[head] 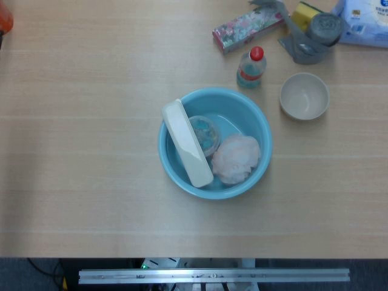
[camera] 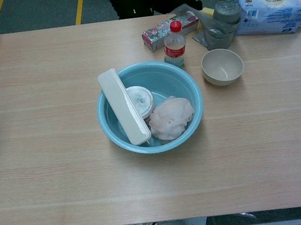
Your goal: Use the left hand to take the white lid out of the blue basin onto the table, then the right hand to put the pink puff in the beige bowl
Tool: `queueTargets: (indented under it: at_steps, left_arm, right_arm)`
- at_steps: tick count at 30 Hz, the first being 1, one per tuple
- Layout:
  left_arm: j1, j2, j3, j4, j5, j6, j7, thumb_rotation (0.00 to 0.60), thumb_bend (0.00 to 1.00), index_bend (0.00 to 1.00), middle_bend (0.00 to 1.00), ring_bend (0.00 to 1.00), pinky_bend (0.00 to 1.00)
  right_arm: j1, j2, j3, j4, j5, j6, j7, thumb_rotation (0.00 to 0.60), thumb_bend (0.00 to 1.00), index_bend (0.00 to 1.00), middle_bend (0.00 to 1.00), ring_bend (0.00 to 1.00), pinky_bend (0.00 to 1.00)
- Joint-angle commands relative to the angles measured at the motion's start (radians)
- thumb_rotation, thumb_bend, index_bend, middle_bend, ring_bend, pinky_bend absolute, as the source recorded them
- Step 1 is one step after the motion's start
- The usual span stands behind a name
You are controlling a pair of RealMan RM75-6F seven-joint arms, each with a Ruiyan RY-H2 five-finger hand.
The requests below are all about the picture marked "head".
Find orange plastic bucket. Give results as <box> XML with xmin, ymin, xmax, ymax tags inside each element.
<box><xmin>0</xmin><ymin>0</ymin><xmax>15</xmax><ymax>33</ymax></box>

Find light blue plastic basin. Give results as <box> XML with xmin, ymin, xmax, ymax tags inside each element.
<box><xmin>157</xmin><ymin>87</ymin><xmax>274</xmax><ymax>201</ymax></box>

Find beige round bowl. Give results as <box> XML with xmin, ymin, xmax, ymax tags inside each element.
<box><xmin>279</xmin><ymin>72</ymin><xmax>330</xmax><ymax>121</ymax></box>

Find black floor cable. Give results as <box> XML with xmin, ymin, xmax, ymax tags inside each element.
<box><xmin>27</xmin><ymin>257</ymin><xmax>66</xmax><ymax>287</ymax></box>

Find blue white tissue pack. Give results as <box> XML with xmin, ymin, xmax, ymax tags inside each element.
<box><xmin>330</xmin><ymin>0</ymin><xmax>388</xmax><ymax>49</ymax></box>

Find long white cutlery case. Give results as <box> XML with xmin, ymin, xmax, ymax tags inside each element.
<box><xmin>161</xmin><ymin>98</ymin><xmax>214</xmax><ymax>189</ymax></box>

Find floral patterned long box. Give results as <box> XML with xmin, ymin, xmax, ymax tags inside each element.
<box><xmin>212</xmin><ymin>7</ymin><xmax>286</xmax><ymax>55</ymax></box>

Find clear bottle with red cap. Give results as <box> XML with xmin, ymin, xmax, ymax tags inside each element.
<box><xmin>236</xmin><ymin>45</ymin><xmax>268</xmax><ymax>90</ymax></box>

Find yellow scouring sponge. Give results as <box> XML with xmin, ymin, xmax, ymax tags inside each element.
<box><xmin>291</xmin><ymin>1</ymin><xmax>324</xmax><ymax>32</ymax></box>

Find clear tub of colourful clips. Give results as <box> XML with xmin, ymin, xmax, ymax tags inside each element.
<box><xmin>187</xmin><ymin>115</ymin><xmax>221</xmax><ymax>158</ymax></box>

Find aluminium profile rail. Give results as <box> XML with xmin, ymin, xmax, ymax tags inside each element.
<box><xmin>78</xmin><ymin>267</ymin><xmax>351</xmax><ymax>285</ymax></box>

